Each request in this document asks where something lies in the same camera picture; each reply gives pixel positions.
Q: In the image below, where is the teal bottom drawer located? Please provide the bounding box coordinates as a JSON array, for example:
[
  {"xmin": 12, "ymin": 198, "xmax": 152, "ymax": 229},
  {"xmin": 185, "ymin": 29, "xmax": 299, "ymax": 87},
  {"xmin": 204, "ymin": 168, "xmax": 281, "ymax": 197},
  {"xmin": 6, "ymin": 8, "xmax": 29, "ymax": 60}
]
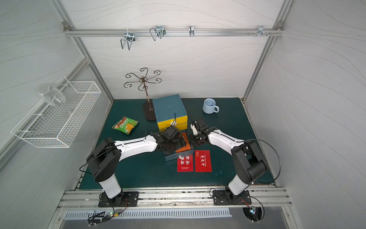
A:
[{"xmin": 164, "ymin": 130, "xmax": 194, "ymax": 161}]

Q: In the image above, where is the orange postcard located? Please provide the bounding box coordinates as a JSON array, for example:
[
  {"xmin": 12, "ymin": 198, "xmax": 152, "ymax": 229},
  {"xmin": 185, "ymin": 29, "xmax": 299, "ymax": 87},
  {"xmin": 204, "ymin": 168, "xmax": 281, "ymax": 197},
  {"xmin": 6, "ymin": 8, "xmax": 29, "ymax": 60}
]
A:
[{"xmin": 175, "ymin": 132, "xmax": 193, "ymax": 153}]

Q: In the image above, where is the red postcard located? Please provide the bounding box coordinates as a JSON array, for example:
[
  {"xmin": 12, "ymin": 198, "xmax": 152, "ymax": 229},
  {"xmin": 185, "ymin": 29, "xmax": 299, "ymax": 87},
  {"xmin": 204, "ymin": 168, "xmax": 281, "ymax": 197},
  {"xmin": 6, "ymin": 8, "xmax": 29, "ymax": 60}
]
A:
[
  {"xmin": 177, "ymin": 156, "xmax": 194, "ymax": 172},
  {"xmin": 194, "ymin": 150, "xmax": 212, "ymax": 172}
]

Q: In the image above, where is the yellow top drawer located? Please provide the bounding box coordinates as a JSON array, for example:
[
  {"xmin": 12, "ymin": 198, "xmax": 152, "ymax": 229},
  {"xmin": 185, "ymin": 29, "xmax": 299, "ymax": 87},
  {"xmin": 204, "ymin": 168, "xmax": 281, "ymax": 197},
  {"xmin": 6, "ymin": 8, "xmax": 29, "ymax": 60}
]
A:
[{"xmin": 157, "ymin": 115, "xmax": 188, "ymax": 129}]

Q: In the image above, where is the yellow drawer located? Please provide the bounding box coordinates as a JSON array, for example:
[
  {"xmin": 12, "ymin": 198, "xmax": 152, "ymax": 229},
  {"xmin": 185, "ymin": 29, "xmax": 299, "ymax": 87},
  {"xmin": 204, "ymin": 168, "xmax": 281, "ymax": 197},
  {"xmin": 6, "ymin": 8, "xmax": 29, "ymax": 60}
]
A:
[
  {"xmin": 159, "ymin": 123, "xmax": 188, "ymax": 131},
  {"xmin": 157, "ymin": 115, "xmax": 188, "ymax": 129}
]

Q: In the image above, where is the teal drawer cabinet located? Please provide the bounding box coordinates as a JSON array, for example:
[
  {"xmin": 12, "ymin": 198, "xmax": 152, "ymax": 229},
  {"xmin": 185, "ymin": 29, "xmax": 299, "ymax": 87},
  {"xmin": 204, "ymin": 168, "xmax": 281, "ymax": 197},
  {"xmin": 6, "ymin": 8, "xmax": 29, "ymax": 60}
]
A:
[{"xmin": 152, "ymin": 94, "xmax": 187, "ymax": 123}]

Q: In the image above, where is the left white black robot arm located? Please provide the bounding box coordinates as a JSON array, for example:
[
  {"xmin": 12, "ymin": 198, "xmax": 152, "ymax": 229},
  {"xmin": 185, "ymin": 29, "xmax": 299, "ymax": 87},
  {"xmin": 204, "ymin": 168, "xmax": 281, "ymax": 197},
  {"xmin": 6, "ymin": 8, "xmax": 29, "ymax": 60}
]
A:
[{"xmin": 86, "ymin": 126, "xmax": 187, "ymax": 199}]

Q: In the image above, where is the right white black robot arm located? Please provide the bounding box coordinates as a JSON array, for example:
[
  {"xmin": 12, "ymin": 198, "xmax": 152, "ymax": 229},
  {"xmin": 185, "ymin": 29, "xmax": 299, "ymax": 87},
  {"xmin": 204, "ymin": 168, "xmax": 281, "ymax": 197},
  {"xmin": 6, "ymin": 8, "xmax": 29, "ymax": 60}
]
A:
[{"xmin": 190, "ymin": 118, "xmax": 268, "ymax": 197}]

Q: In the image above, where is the light blue mug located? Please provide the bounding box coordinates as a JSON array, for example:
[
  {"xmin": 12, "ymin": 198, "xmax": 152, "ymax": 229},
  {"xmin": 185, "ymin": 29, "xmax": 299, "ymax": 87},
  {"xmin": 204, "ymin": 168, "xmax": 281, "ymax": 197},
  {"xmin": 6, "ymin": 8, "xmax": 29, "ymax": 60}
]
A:
[{"xmin": 202, "ymin": 98, "xmax": 220, "ymax": 115}]

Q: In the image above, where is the bronze mug tree stand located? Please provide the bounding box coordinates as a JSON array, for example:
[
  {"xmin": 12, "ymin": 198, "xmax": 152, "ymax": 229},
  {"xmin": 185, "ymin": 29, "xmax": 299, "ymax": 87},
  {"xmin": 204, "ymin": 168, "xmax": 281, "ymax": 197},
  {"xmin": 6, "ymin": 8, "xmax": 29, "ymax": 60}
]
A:
[{"xmin": 124, "ymin": 67, "xmax": 162, "ymax": 121}]

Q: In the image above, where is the green snack packet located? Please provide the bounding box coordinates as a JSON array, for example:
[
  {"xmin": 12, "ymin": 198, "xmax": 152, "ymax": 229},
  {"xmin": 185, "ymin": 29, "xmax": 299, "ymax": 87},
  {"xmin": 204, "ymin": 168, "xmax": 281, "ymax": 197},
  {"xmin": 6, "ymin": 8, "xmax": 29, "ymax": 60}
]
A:
[{"xmin": 112, "ymin": 116, "xmax": 138, "ymax": 135}]

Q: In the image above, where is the right round fan unit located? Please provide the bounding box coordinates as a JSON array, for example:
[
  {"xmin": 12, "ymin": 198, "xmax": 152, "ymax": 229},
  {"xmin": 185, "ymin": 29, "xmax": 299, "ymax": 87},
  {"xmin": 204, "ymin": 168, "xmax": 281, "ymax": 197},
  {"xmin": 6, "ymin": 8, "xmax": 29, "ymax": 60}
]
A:
[{"xmin": 243, "ymin": 207, "xmax": 265, "ymax": 222}]

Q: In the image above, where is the left controller wiring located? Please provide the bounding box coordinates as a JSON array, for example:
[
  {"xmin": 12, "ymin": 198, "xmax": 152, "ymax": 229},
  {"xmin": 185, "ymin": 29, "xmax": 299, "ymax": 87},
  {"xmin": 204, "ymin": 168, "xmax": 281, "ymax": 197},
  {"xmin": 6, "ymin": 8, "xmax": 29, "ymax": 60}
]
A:
[{"xmin": 86, "ymin": 197, "xmax": 129, "ymax": 227}]

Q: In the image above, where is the white vent strip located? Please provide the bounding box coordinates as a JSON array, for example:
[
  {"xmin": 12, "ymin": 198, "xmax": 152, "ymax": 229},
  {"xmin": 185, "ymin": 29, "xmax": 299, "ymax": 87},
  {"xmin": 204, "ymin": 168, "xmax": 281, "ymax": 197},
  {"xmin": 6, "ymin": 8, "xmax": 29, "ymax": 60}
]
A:
[{"xmin": 63, "ymin": 208, "xmax": 232, "ymax": 220}]

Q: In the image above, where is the small metal clip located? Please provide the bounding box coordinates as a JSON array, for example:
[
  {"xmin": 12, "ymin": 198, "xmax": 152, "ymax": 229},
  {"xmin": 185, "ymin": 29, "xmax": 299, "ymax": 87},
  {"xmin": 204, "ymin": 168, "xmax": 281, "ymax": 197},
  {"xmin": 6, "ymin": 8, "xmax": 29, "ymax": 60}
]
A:
[{"xmin": 189, "ymin": 25, "xmax": 194, "ymax": 37}]

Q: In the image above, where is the metal double hook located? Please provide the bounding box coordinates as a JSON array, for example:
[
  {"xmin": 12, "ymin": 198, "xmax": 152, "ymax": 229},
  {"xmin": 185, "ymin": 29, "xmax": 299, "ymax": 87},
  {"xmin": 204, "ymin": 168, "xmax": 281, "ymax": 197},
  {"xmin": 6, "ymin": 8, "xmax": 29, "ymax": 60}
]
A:
[{"xmin": 120, "ymin": 31, "xmax": 136, "ymax": 50}]

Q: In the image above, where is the clear wine glass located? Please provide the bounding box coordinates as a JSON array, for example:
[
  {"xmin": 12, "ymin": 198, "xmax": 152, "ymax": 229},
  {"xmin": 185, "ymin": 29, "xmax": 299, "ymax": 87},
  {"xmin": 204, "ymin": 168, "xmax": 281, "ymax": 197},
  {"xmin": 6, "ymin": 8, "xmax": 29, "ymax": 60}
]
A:
[{"xmin": 38, "ymin": 85, "xmax": 71, "ymax": 116}]

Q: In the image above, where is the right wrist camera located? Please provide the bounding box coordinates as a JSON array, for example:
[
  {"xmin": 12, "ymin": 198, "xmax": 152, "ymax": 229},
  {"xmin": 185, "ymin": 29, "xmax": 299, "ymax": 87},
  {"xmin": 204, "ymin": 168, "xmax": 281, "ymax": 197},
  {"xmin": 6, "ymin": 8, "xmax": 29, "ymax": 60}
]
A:
[{"xmin": 190, "ymin": 121, "xmax": 198, "ymax": 135}]

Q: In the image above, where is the right black cable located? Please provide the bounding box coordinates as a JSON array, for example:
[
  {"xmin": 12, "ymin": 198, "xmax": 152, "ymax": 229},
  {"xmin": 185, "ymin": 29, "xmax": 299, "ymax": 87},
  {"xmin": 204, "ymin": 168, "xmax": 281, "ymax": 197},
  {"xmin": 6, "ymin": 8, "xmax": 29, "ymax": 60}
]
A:
[{"xmin": 245, "ymin": 138, "xmax": 283, "ymax": 184}]

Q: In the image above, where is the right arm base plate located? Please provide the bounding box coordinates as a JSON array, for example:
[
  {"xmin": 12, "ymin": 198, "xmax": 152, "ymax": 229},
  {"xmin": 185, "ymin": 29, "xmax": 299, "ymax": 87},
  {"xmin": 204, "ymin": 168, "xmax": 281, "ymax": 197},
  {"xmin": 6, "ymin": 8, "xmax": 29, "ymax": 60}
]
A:
[{"xmin": 211, "ymin": 190, "xmax": 252, "ymax": 206}]

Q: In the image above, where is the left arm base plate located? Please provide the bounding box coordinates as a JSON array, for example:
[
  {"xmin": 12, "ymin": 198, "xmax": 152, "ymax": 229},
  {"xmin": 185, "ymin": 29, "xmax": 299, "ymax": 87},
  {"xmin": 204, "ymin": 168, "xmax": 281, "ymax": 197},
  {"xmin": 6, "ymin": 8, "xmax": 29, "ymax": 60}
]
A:
[{"xmin": 98, "ymin": 191, "xmax": 139, "ymax": 208}]

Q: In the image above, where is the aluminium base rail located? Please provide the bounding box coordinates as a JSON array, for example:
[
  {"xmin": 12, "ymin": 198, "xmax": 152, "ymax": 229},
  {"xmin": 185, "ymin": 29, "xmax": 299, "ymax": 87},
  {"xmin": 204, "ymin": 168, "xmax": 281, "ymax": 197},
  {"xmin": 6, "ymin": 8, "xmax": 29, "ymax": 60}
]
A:
[{"xmin": 57, "ymin": 185, "xmax": 292, "ymax": 210}]

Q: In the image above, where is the metal wire hook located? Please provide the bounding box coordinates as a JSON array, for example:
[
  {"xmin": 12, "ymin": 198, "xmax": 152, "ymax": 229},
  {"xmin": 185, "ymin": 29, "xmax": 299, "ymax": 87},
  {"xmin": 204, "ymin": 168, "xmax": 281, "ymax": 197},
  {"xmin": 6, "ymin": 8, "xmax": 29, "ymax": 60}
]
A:
[{"xmin": 149, "ymin": 25, "xmax": 166, "ymax": 41}]

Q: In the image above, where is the white wire basket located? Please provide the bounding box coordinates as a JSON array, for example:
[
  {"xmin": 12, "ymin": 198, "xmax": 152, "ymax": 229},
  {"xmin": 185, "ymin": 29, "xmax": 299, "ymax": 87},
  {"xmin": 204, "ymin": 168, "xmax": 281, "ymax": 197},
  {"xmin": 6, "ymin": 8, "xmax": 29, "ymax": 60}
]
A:
[{"xmin": 11, "ymin": 76, "xmax": 101, "ymax": 148}]

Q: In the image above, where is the metal bracket with bolts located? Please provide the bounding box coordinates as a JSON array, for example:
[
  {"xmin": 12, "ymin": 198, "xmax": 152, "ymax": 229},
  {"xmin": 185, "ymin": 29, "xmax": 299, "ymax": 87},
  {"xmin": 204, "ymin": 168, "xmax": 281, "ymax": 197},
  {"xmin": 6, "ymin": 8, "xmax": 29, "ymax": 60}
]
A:
[{"xmin": 248, "ymin": 25, "xmax": 273, "ymax": 37}]

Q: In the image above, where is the aluminium top rail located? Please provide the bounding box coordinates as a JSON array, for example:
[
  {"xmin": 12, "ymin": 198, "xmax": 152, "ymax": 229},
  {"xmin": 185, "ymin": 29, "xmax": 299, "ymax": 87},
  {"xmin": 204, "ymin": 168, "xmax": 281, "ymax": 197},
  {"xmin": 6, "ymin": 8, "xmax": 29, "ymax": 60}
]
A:
[{"xmin": 64, "ymin": 27, "xmax": 285, "ymax": 38}]

